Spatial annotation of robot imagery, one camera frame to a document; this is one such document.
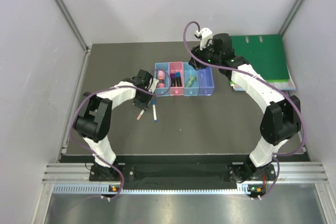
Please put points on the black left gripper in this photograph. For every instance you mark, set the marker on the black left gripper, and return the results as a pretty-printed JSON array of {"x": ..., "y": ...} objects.
[{"x": 143, "y": 105}]

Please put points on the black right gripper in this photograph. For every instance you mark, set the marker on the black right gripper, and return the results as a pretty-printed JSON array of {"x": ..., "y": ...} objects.
[{"x": 199, "y": 53}]

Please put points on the white marker blue cap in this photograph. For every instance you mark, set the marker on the white marker blue cap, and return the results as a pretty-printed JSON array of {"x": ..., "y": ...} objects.
[{"x": 154, "y": 111}]

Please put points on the white marker orange cap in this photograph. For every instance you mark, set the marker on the white marker orange cap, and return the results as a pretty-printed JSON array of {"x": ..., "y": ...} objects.
[{"x": 140, "y": 114}]

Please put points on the sky blue plastic bin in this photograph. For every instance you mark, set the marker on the sky blue plastic bin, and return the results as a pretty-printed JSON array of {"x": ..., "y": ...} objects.
[{"x": 164, "y": 66}]

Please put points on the pink lid pen jar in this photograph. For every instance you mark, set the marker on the pink lid pen jar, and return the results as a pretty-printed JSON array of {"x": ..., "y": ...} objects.
[{"x": 161, "y": 79}]

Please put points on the purple cap black highlighter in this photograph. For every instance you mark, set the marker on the purple cap black highlighter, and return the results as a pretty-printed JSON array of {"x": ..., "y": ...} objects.
[{"x": 173, "y": 79}]

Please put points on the pink plastic bin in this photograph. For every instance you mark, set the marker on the pink plastic bin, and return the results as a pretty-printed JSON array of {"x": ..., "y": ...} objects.
[{"x": 174, "y": 67}]

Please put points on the blue cap black highlighter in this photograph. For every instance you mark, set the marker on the blue cap black highlighter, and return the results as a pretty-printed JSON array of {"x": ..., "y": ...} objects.
[{"x": 178, "y": 79}]

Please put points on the green glitter glue tube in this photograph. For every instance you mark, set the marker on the green glitter glue tube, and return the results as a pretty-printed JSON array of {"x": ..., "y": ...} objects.
[{"x": 190, "y": 81}]

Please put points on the light blue plastic bin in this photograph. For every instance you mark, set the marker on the light blue plastic bin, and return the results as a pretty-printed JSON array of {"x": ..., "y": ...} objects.
[{"x": 190, "y": 71}]

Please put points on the purple-blue plastic bin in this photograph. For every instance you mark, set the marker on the purple-blue plastic bin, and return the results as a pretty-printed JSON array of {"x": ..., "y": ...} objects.
[{"x": 205, "y": 82}]

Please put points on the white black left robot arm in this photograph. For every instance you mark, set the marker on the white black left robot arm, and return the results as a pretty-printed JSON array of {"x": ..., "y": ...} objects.
[{"x": 94, "y": 119}]

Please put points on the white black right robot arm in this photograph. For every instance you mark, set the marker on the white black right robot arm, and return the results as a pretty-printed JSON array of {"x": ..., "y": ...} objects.
[{"x": 280, "y": 121}]

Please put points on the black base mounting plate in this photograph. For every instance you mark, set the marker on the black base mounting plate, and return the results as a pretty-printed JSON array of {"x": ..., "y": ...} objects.
[{"x": 167, "y": 172}]

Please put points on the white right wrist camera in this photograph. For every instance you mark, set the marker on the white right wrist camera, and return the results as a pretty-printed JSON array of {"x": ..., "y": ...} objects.
[{"x": 205, "y": 35}]

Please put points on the green ring binder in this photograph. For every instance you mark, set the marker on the green ring binder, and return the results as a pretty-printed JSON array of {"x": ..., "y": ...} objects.
[{"x": 265, "y": 53}]

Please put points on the white slotted cable duct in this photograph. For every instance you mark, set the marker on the white slotted cable duct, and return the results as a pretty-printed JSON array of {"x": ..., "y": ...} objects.
[{"x": 105, "y": 189}]

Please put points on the aluminium front rail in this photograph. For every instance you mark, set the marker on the aluminium front rail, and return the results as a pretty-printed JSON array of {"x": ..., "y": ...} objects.
[{"x": 288, "y": 172}]

